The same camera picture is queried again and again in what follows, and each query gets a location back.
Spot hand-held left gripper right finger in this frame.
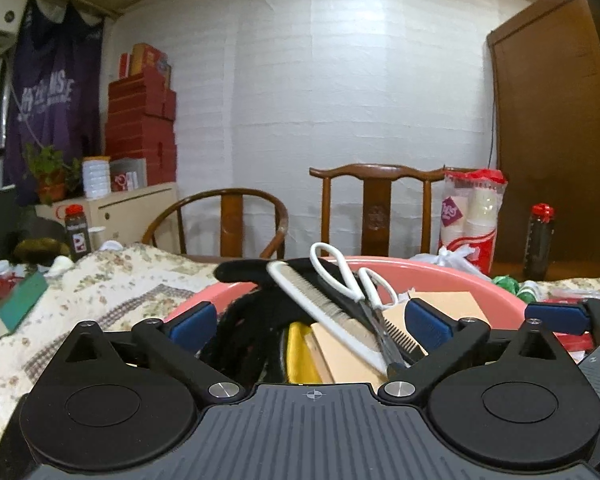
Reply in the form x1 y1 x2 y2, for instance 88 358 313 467
377 298 578 406

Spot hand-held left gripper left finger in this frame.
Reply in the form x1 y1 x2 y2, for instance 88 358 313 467
62 301 245 406

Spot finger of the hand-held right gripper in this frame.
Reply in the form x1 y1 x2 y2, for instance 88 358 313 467
524 289 600 346

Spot pink plastic basin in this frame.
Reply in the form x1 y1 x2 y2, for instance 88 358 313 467
162 256 531 386

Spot floral cloth covered desktop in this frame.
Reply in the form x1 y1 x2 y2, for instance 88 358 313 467
0 242 600 476

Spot black comb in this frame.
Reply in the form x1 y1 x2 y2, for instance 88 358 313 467
380 317 429 363

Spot red packet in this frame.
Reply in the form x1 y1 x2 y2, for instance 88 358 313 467
542 297 598 353

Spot green packet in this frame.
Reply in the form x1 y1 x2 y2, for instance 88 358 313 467
492 274 523 297

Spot black knitted cloth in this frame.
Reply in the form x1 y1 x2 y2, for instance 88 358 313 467
200 285 293 386

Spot black plastic object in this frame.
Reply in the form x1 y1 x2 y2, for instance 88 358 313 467
214 258 281 286

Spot white plastic bag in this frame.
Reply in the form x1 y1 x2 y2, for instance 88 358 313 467
410 246 491 281

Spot dark bottle with red cap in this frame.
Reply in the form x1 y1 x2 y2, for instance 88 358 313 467
63 204 89 262
522 203 557 281

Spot round-back wooden chair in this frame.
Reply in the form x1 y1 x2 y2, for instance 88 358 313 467
141 187 290 261

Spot white comb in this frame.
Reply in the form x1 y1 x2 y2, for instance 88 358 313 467
266 260 388 371

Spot bag of paper cups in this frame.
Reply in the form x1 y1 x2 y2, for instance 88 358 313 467
437 169 508 276

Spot cream cabinet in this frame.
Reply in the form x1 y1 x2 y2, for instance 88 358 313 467
34 182 180 256

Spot straight-back wooden chair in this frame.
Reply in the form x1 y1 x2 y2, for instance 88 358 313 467
309 162 481 258

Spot grey red small box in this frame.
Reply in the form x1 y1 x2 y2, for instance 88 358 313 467
111 157 148 192

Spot brown plush object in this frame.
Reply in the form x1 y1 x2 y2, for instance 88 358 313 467
14 237 72 265

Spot green box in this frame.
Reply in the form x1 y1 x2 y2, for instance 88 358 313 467
0 272 49 335

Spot white ribbed canister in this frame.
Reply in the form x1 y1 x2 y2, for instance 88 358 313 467
82 156 112 199

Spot brown wooden wardrobe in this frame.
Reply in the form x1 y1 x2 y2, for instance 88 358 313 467
486 0 600 266

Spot red jar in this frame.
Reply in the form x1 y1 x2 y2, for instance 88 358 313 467
0 260 17 301

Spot stack of red boxes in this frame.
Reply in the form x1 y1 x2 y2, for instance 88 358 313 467
104 42 178 186

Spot potted green plant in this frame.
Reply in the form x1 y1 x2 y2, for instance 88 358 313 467
24 144 83 206

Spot purple hanging jersey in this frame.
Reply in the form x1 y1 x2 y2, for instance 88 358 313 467
2 0 105 201

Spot white handled scissors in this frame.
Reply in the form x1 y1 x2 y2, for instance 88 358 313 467
309 242 411 378

